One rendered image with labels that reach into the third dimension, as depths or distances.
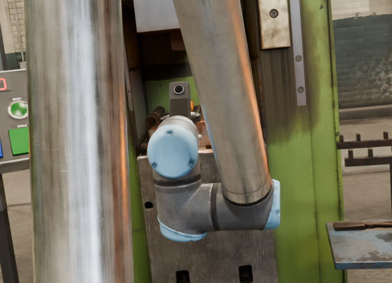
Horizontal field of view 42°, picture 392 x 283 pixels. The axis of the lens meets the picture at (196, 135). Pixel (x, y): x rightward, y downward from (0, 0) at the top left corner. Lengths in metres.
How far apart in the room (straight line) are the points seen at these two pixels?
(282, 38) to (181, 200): 0.84
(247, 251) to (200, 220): 0.64
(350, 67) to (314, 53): 6.08
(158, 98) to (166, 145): 1.11
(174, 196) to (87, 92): 0.43
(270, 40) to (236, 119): 0.91
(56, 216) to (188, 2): 0.30
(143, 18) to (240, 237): 0.70
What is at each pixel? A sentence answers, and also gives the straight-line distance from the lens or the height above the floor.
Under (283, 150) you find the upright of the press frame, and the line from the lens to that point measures 1.69.
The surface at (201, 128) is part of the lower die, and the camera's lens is 1.52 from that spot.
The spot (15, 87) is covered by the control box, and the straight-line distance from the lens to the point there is 1.53.
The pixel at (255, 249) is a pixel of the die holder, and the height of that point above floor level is 0.60.
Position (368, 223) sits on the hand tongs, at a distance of 1.55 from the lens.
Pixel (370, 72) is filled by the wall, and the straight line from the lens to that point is 7.85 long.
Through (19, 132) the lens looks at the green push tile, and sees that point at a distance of 1.46.
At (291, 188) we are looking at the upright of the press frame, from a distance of 1.73.
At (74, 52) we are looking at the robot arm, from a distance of 0.56.
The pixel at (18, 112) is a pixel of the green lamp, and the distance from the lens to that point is 1.49.
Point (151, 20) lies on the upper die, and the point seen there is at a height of 1.30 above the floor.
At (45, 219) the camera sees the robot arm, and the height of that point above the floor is 1.04.
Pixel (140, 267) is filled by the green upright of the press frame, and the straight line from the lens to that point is 1.82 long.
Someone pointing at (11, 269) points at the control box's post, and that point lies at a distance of 1.65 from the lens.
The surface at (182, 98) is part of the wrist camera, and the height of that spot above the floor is 1.10.
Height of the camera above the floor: 1.19
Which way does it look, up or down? 9 degrees down
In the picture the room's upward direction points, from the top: 6 degrees counter-clockwise
